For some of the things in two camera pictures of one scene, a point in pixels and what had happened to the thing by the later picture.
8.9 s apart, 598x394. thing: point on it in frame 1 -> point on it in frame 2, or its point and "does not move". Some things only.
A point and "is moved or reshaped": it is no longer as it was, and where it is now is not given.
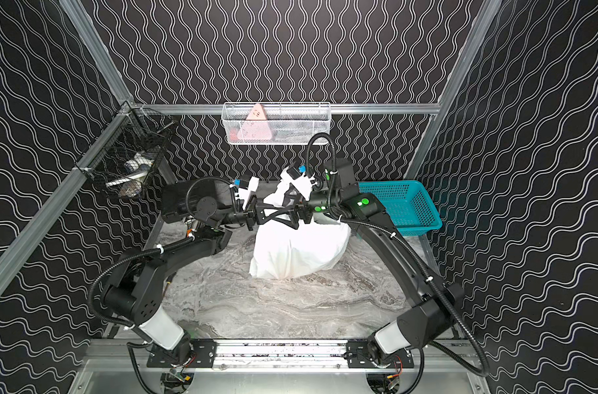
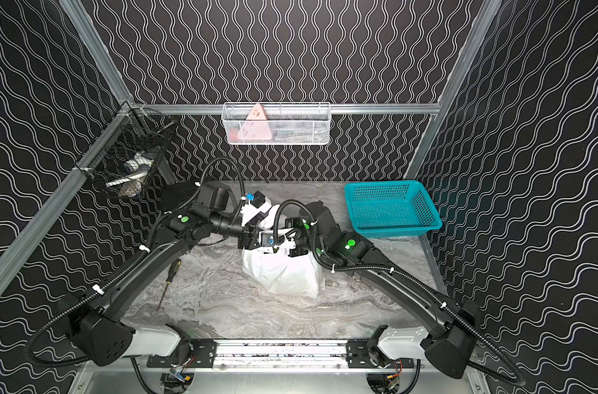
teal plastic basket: x=408 y=203 does not move
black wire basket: x=126 y=156 does not move
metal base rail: x=276 y=355 does not move
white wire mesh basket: x=274 y=123 does not move
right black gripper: x=301 y=208 -> x=296 y=252
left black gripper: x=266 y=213 -> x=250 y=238
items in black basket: x=135 y=170 does not move
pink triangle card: x=255 y=126 does not move
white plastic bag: x=281 y=251 is moved or reshaped
